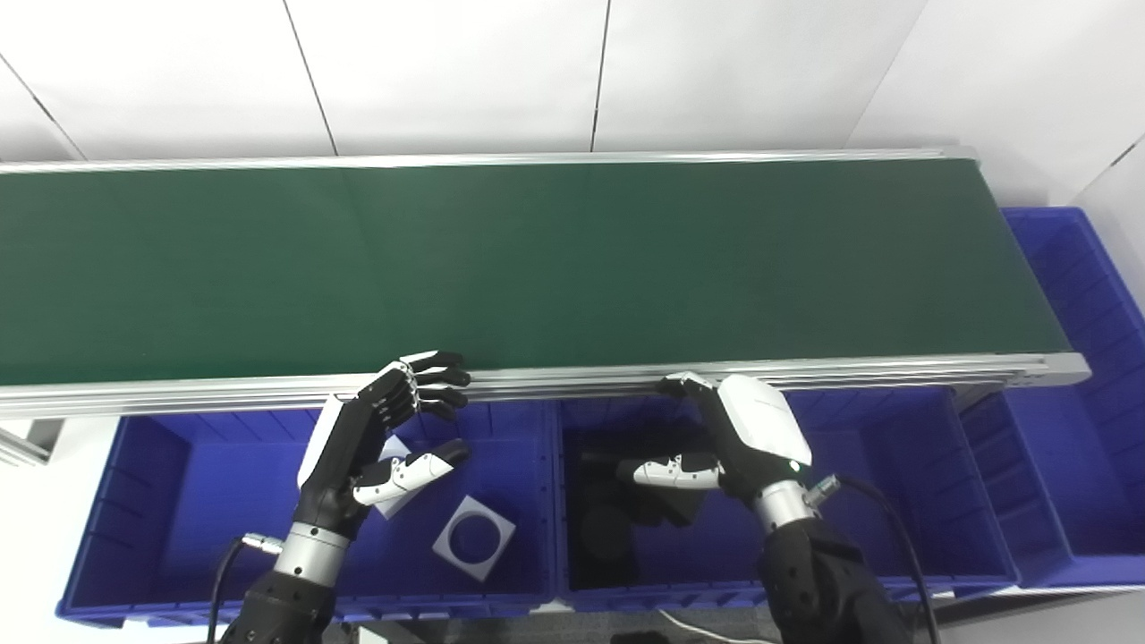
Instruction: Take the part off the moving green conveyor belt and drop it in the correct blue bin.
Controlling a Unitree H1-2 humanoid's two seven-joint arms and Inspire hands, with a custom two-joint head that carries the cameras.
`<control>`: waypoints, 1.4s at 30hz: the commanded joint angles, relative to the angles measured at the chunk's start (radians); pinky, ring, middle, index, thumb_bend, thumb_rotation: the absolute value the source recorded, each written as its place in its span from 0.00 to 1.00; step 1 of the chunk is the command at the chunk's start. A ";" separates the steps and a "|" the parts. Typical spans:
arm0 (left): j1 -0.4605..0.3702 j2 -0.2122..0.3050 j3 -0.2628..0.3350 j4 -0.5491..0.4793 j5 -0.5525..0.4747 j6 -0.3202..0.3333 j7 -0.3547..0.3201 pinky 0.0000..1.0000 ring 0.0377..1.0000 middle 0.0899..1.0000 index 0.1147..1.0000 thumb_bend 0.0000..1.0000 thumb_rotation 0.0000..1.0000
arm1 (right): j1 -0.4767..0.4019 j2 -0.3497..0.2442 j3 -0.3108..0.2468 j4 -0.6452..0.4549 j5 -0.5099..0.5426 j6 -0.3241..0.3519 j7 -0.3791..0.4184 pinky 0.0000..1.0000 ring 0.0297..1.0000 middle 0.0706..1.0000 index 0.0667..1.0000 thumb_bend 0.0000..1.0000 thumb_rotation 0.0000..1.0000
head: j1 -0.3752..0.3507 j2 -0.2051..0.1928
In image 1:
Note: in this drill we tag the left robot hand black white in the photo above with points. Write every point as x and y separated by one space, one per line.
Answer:
344 456

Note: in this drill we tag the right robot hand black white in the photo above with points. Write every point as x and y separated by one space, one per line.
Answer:
760 429

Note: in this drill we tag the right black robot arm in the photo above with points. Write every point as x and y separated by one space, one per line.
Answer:
823 581

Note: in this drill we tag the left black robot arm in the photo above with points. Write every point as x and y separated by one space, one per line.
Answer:
286 599

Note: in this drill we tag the blue plastic bin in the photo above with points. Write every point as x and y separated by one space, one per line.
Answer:
894 483
1073 447
197 501

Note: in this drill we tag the green conveyor belt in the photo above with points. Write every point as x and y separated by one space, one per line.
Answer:
179 394
537 268

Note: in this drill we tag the aluminium conveyor support leg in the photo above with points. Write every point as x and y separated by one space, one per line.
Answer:
27 443

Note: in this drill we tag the white square plate round hole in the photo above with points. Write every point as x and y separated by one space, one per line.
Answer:
447 546
394 505

